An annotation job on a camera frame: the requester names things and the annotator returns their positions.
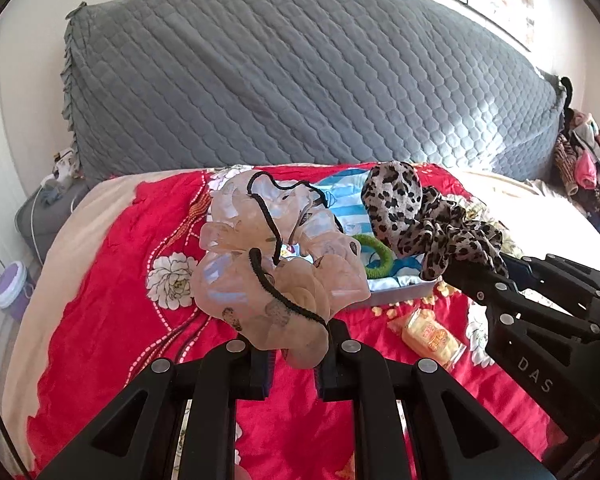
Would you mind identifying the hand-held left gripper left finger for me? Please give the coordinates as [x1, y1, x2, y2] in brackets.
[35, 337, 273, 480]

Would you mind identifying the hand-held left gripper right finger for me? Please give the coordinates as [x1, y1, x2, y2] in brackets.
[317, 320, 546, 480]

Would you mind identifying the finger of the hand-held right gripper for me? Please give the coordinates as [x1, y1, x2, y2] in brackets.
[446, 259, 600, 343]
[501, 254, 600, 307]

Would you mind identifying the orange clear cake packet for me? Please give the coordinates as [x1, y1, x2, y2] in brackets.
[387, 307, 468, 371]

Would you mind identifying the beige sheer scrunchie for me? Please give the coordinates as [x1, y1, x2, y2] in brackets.
[192, 170, 371, 368]

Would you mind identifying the green hair tie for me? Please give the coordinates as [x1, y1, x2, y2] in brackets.
[352, 234, 395, 278]

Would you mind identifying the leopard print scrunchie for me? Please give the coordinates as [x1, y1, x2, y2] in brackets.
[360, 161, 510, 282]

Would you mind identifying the pile of clothes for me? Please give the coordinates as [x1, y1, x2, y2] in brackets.
[552, 107, 600, 246]

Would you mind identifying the grey box with cartoon cloth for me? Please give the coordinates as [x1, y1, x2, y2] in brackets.
[300, 170, 511, 291]

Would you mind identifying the purple white round container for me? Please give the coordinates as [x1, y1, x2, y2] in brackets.
[0, 260, 33, 323]

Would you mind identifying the grey bedside stool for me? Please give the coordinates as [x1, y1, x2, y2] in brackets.
[14, 180, 91, 261]

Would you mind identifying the small grey cloth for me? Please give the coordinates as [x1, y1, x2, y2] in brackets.
[40, 147, 83, 206]

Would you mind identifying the grey quilted headboard cover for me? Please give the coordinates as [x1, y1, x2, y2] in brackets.
[60, 0, 573, 186]

